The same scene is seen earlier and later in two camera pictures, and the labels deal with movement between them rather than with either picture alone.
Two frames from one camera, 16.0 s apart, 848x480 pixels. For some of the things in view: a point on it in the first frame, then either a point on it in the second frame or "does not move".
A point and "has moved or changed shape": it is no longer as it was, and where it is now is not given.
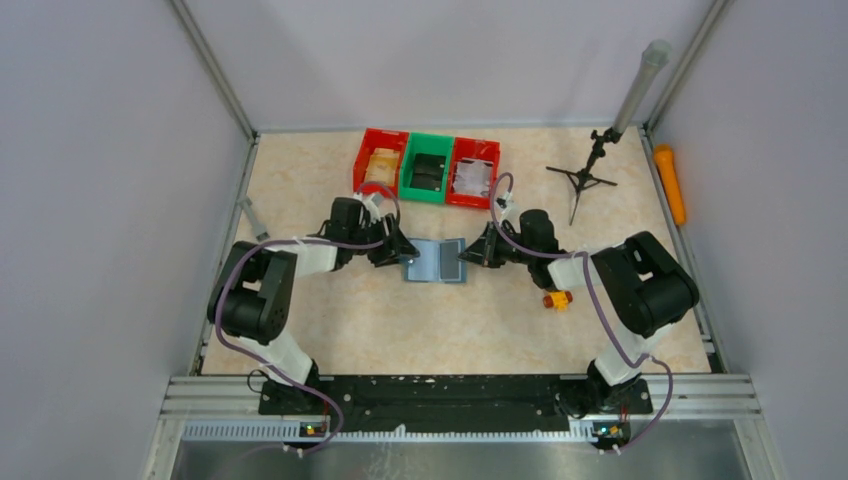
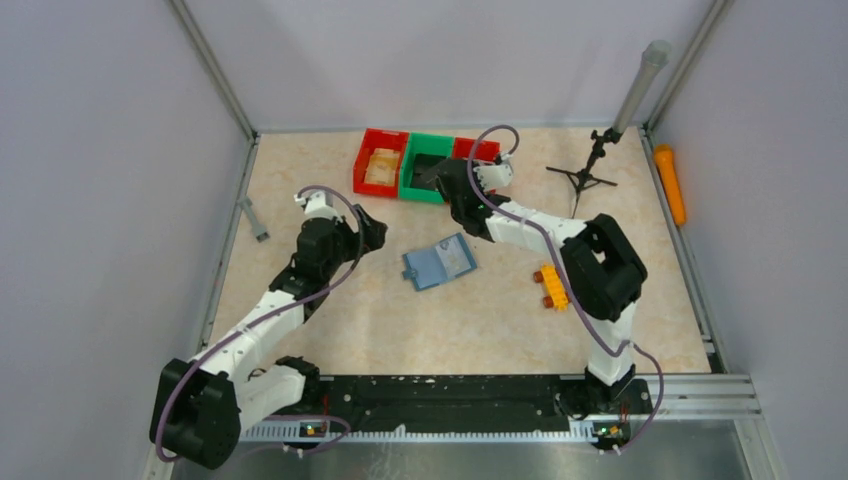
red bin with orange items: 379,167 does not move
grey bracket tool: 259,230 does not move
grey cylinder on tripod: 650,63 does not move
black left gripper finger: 395,234 to 372,231
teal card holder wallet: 437,261 has moved or changed shape
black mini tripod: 585,177 does not move
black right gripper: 476,253 to 439,187
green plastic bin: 426,167 does not move
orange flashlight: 664,156 does not move
